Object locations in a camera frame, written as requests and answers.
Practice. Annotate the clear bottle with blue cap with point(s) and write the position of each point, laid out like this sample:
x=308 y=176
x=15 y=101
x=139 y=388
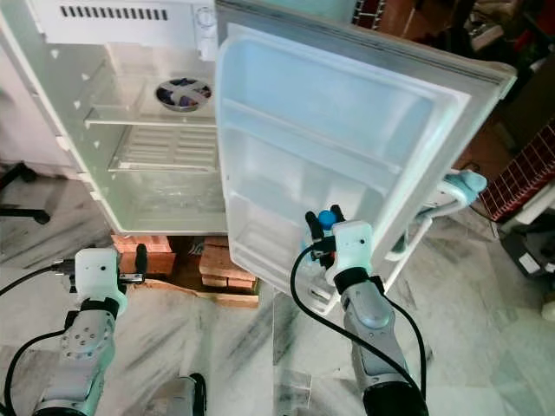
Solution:
x=327 y=218

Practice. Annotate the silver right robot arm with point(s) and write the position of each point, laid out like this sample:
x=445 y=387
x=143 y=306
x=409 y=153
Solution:
x=368 y=316

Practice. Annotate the white fridge body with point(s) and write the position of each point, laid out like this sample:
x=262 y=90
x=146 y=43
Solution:
x=78 y=173

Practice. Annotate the white fridge door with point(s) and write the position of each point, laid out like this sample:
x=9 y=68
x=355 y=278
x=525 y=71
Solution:
x=338 y=113

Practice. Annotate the white slotted fridge shelf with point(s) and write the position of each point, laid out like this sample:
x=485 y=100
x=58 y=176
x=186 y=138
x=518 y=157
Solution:
x=165 y=149

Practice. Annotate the glass fridge shelf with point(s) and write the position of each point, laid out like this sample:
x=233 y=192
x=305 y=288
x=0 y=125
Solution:
x=130 y=114

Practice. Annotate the clear crisper drawer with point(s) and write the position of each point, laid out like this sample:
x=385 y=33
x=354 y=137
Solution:
x=165 y=195

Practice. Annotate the black office chair base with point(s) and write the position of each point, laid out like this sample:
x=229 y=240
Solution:
x=26 y=213

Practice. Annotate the wooden board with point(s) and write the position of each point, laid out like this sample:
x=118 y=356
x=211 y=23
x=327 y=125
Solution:
x=208 y=297

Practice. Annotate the robot left leg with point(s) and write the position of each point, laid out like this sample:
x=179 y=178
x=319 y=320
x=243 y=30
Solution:
x=173 y=399

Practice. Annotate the red lattice crate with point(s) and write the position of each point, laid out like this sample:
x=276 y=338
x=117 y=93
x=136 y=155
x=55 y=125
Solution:
x=520 y=178

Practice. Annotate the black floor device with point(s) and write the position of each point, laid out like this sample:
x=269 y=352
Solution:
x=529 y=256

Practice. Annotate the white vented freezer panel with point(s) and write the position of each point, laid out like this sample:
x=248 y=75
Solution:
x=113 y=35

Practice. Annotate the dark cluttered shelf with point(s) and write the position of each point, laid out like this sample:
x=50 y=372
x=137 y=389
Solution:
x=486 y=35

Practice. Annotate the white thermostat knob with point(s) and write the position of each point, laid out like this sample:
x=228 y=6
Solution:
x=205 y=18

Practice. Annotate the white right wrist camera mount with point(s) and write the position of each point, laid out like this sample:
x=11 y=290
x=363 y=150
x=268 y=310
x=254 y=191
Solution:
x=351 y=245

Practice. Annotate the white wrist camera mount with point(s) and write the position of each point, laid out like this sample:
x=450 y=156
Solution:
x=97 y=273
x=351 y=245

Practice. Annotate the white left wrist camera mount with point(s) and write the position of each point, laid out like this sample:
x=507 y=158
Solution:
x=97 y=273

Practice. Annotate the white tube frame blue cap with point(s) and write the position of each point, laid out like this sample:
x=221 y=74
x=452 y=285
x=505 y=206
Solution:
x=468 y=184

